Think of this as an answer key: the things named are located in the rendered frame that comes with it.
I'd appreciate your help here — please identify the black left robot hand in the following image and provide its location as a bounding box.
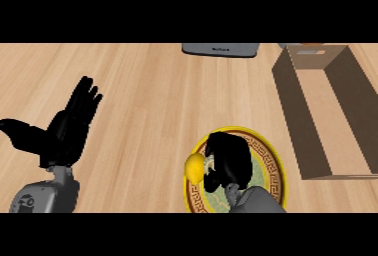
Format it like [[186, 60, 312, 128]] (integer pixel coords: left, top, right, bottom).
[[0, 75, 105, 169]]

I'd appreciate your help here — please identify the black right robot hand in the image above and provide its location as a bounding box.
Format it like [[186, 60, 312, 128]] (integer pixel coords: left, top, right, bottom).
[[203, 131, 254, 193]]

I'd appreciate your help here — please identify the yellow cupcake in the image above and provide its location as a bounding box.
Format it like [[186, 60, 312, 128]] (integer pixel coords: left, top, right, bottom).
[[183, 152, 207, 185]]

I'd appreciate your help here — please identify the yellow patterned plate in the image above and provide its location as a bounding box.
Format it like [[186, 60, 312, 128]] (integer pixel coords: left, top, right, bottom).
[[182, 125, 288, 214]]

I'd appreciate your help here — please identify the brown cardboard box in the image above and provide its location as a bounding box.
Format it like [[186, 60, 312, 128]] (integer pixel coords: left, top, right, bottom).
[[270, 44, 378, 181]]

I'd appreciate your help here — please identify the grey flat appliance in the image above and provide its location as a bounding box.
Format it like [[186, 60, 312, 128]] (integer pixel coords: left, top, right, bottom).
[[180, 43, 262, 59]]

